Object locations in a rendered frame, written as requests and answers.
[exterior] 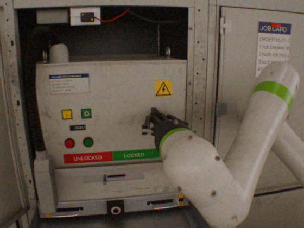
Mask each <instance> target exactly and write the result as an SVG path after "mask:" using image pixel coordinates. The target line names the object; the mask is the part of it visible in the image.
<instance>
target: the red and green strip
mask: <svg viewBox="0 0 304 228"><path fill-rule="evenodd" d="M153 158H160V155H159V152H158V151H157V149H144V150H143V149H136V150H122V151H108V152H100V153H95V152H93V153H80V154H64V164H69V163H88V162H107V161H120V160H140V159H153Z"/></svg>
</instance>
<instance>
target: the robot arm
mask: <svg viewBox="0 0 304 228"><path fill-rule="evenodd" d="M299 86H300V76H299V74H298V72H297V70H296V68H295V67H294V66H292V65H291V64H289V63H287V62H284V61H275V62H272V63H270V64H268V65H267V66H265V67H264V69H263V70H262V71H261V73H260V75H259V76H258V78H257V80H256V81H255V82H254V84H253V85H252V86H251V87H250V88H249V89H248V90H247V92H246V93H244V94H243V96H241V97H240V99H239V101H238V102H237V105H236V115H237V118H238V119H239V121H240V122H241V126H240V128H239V130H238V134H237V136H236V137H235V139H234V141H233V143H232V146H231V148H230V149H229V151H228V153H227V154H226V156H225V157H224V159H223V160H222V159H221V158H220V156H219V154H218V152H217V150H216V149H215V147H214V146H213V144H212V143H210V142H208V141H207V140H205V139H203V138H201V137H198V136H197V135H196V134H195V133H194V132H193V131H192V130H191V129H190V128H189V127H188V122H185V121H181V120H180V119H178V118H176V117H174V116H173V115H171V114H168V115H167V116H165V114H163V113H161V112H159V110H158V109H157V108H156V107H151V113H150V116H146V118H145V122H144V124H143V125H142V135H146V134H149V133H151V135H152V136H154V137H155V140H154V141H155V147H156V149H157V151H158V152H159V155H160V157H161V159H162V161H163V170H164V174H165V176H166V178H167V180H168V182H169V183H170V184H171V185H172V186H173V187H174V188H175V189H177V190H178V191H179V192H180V193H181V194H183V195H184V197H186V198H187V199H188V200H189V201H190V202H191V203H192V204H193V205H194V206H195V208H196V209H197V210H198V211H199V212H200V214H201V215H202V216H203V218H204V219H205V220H206V221H207V222H208V223H209V224H210V225H211V226H213V227H215V228H234V227H236V226H238V225H240V224H241V223H242V222H243V221H244V220H245V218H246V217H247V216H248V213H249V209H250V206H251V202H252V198H253V195H254V191H255V188H256V185H257V181H258V179H259V176H260V174H261V171H262V169H263V166H264V164H265V161H266V158H267V156H268V154H269V152H270V150H272V151H273V153H274V154H276V155H277V156H278V157H279V158H280V160H281V161H282V162H283V163H284V165H286V166H287V168H288V169H289V170H290V172H292V174H294V176H295V177H296V178H297V180H298V181H299V183H300V184H301V186H302V187H303V188H304V142H303V141H302V140H301V139H300V138H299V137H298V135H297V134H296V133H295V132H294V131H293V130H292V128H291V127H290V126H289V125H288V124H287V123H286V121H285V120H286V118H287V116H288V114H289V111H290V109H291V107H292V104H293V102H294V99H295V97H296V94H297V92H298V89H299ZM150 122H152V124H153V125H154V126H153V127H152V128H150Z"/></svg>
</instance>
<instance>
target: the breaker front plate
mask: <svg viewBox="0 0 304 228"><path fill-rule="evenodd" d="M84 73H89V80H90V93H72V94H50V80H49V75H62V74H84ZM185 74H186V63H185V62H153V63H121V64H89V65H60V66H37V67H36V92H37V93H36V94H37V95H36V96H37V105H38V110H39V111H38V112H39V114H40V115H39V116H40V123H41V128H42V129H41V130H42V133H43V138H44V142H45V146H46V148H47V151H48V155H51V156H52V160H53V164H54V169H64V168H82V167H101V166H120V165H126V164H139V163H152V162H163V161H162V159H161V157H160V158H153V159H140V160H120V161H107V162H88V163H69V164H64V154H80V153H93V152H95V153H100V152H108V151H122V150H136V149H143V150H144V149H156V147H155V141H154V140H155V137H154V136H152V135H151V133H149V134H146V135H142V125H143V124H144V122H145V118H146V116H150V113H151V107H156V108H157V109H158V110H159V112H161V113H163V114H165V116H167V115H168V114H171V115H173V116H174V117H176V118H178V119H180V120H181V121H185V90H186V83H185ZM162 80H172V96H159V97H156V96H155V81H162ZM88 108H91V116H92V118H89V119H82V118H81V109H88ZM65 109H72V119H62V112H61V110H65ZM70 125H86V130H74V131H70ZM87 137H90V138H92V139H93V145H92V146H91V147H85V146H84V143H83V141H84V139H85V138H87ZM67 138H72V139H74V141H75V145H74V147H72V148H68V147H66V146H65V140H66V139H67ZM56 186H57V190H58V195H59V201H69V200H83V199H85V200H87V199H102V198H112V197H113V198H116V197H127V196H132V195H147V194H157V193H167V192H177V191H178V190H177V189H175V188H174V187H173V186H172V185H171V184H170V183H169V182H168V180H167V178H166V176H165V174H164V170H151V171H145V172H133V173H126V174H125V176H115V177H108V178H107V185H104V184H103V178H102V175H85V176H69V177H57V178H56Z"/></svg>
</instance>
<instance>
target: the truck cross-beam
mask: <svg viewBox="0 0 304 228"><path fill-rule="evenodd" d="M173 194H181V193H180V192H179V191H177V192H167V193H157V194H147V195H132V196H127V197H116V198H113V197H112V198H102V199H87V200H85V199H83V200H69V201H59V202H58V207H57V215H67V214H77V213H78V210H79V208H81V212H80V214H79V215H78V216H83V215H85V216H88V215H93V214H95V215H98V214H107V201H115V200H124V212H132V211H141V210H144V211H146V210H154V209H153V208H152V207H151V206H150V204H149V202H151V203H152V205H153V206H155V207H160V206H169V205H173ZM181 201H182V206H187V205H189V200H188V199H187V198H186V197H184V196H183V198H179V202H181ZM37 205H38V209H39V213H40V218H46V217H47V216H46V214H45V213H41V209H40V204H39V201H38V204H37Z"/></svg>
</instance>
